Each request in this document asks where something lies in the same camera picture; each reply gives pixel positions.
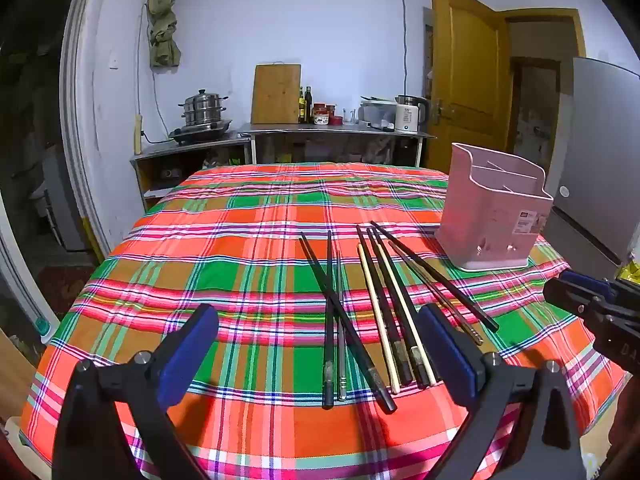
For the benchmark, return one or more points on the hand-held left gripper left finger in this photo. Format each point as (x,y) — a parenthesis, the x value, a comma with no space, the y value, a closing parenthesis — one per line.
(187,355)

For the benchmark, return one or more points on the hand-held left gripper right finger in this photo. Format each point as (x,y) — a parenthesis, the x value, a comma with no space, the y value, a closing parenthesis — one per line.
(447,350)

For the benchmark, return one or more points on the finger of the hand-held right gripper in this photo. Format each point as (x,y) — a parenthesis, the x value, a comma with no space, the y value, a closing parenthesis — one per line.
(585,280)
(570,296)

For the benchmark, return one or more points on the black chopstick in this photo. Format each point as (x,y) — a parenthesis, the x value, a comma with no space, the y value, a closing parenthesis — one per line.
(397,311)
(328,360)
(384,311)
(350,330)
(435,276)

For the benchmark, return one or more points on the pink plastic utensil holder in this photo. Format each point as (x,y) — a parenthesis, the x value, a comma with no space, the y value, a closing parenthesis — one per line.
(480,210)

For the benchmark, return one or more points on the yellow plastic bag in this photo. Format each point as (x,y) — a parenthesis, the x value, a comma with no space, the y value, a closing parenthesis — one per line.
(631,272)

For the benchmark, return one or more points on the plaid tablecloth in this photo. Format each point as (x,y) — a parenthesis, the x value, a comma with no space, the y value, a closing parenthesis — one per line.
(225,260)

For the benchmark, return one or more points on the grey refrigerator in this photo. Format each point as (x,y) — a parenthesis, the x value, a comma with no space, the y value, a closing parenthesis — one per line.
(600,150)

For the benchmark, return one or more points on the low steel shelf unit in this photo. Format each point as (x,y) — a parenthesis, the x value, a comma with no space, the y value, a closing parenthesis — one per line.
(165,152)

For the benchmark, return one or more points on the black induction stove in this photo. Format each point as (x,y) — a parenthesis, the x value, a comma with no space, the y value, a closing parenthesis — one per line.
(200,133)

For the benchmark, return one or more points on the yellow wooden door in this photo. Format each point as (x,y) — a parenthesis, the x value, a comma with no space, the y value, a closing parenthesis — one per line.
(465,75)

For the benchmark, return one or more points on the white electric kettle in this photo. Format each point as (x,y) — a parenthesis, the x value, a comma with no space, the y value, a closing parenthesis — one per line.
(407,115)

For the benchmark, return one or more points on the white rice cooker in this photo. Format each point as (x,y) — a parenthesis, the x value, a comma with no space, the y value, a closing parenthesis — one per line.
(377,114)

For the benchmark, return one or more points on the steel steamer pot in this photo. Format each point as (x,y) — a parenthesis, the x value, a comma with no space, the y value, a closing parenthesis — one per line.
(202,107)

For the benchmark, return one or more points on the stainless steel counter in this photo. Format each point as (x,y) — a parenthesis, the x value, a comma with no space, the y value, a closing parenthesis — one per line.
(325,131)

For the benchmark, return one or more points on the clear glass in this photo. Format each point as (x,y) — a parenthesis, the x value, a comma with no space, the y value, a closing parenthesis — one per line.
(349,116)

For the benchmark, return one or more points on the red lidded jars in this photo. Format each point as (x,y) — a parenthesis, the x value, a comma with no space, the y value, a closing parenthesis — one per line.
(321,115)

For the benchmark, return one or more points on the yellow oil bottle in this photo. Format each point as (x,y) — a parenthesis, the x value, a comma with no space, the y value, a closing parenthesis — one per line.
(302,107)

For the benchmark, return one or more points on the wooden cutting board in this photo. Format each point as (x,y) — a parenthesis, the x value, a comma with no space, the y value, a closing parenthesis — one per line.
(275,95)

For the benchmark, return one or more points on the dark sauce bottle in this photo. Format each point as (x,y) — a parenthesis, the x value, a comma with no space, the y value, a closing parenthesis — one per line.
(309,105)

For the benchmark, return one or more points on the green hanging cloth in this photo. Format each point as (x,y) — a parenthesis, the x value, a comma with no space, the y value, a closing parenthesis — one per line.
(162,25)

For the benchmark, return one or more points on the yellow door frame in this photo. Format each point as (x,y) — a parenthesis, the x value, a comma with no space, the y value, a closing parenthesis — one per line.
(545,14)

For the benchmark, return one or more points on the white wall switch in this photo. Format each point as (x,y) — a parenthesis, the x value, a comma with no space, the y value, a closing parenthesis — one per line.
(114,61)

